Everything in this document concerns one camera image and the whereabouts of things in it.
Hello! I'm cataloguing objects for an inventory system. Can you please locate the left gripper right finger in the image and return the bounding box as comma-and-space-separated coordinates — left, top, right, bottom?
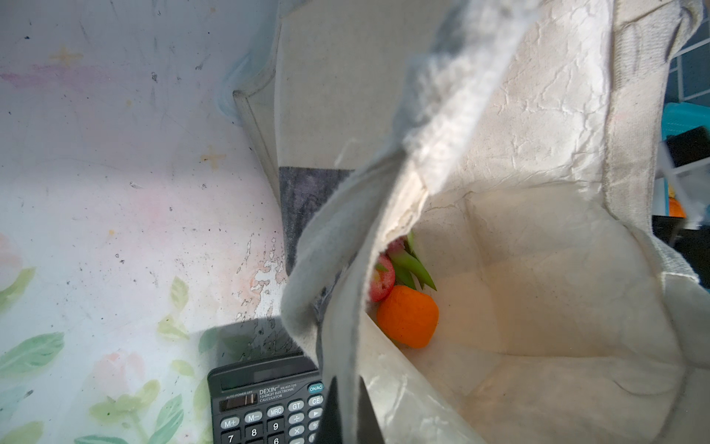
357, 377, 386, 444

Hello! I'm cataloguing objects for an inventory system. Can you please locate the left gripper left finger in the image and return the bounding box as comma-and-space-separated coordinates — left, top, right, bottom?
314, 377, 343, 444

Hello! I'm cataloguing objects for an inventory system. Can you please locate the large orange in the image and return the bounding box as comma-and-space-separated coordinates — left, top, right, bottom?
376, 285, 439, 349

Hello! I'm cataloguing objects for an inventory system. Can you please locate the red apple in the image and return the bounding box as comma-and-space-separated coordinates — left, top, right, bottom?
369, 253, 396, 303

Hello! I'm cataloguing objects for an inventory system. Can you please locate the pink dragon fruit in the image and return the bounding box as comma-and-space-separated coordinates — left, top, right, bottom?
386, 233, 436, 290

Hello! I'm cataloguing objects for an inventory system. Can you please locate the beige canvas tote bag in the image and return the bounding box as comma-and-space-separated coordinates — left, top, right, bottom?
235, 1, 709, 443

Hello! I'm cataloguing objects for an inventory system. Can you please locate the black desk calculator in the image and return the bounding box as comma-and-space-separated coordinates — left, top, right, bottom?
207, 353, 327, 444

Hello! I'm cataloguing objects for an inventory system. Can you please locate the teal plastic vegetable basket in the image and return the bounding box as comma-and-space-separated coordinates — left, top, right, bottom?
661, 103, 710, 141

